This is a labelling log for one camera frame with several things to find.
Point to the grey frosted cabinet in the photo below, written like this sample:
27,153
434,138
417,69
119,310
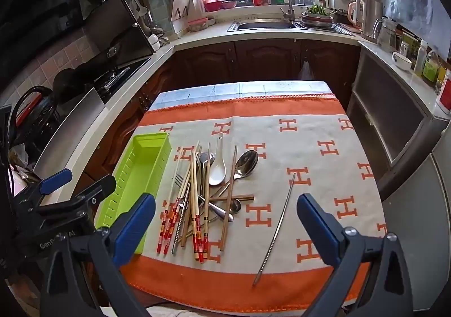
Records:
387,109

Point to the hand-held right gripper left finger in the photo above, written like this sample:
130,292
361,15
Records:
135,223

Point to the metal basin of greens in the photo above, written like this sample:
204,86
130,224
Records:
317,19

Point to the red plastic basket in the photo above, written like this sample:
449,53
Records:
211,5

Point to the white ceramic spoon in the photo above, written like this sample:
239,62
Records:
217,172

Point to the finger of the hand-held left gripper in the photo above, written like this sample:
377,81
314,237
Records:
56,180
95,189

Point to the brown wooden kitchen cabinets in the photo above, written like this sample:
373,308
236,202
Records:
264,56

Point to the small metal spoon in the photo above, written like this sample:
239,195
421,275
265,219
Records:
235,206

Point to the blue tile-pattern table cover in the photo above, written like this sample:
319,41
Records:
246,89

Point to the gas stove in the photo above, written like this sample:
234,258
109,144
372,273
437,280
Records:
116,79

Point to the red and white canister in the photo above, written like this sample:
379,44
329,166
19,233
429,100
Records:
444,95

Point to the pink-lid food container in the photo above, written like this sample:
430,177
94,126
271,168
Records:
197,25

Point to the black wok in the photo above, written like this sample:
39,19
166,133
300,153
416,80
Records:
70,80

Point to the steel kitchen sink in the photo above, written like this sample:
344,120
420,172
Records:
264,25

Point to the steel splash plate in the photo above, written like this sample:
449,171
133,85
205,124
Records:
77,119

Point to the glass jug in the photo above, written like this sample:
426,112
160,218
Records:
385,35

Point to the large metal spoon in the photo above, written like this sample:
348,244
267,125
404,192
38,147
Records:
246,163

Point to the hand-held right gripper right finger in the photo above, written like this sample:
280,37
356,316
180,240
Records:
317,229

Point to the brown wooden chopstick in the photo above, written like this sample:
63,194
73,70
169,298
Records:
187,218
229,197
243,198

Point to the hanging white ladle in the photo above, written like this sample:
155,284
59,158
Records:
141,10

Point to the hanging plastic bag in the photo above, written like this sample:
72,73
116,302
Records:
306,72

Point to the green-label bottle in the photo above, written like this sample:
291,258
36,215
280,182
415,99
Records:
430,68

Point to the black and red cooker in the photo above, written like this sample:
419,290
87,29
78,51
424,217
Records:
38,112

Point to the wooden cutting board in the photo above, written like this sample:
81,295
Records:
186,3

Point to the steel electric kettle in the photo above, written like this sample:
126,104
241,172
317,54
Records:
368,15

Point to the pink bowl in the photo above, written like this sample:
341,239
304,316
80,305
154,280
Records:
229,4

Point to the white cups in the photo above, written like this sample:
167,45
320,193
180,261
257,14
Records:
156,41

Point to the orange and cream printed blanket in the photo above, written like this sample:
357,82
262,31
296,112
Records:
299,147

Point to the white plastic bottle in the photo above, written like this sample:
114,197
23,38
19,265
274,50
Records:
421,58

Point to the green plastic utensil tray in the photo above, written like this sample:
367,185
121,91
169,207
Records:
148,155

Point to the white bowl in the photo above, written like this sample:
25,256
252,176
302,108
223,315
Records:
401,62

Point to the bundle of red-tipped chopsticks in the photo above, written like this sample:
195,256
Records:
194,193

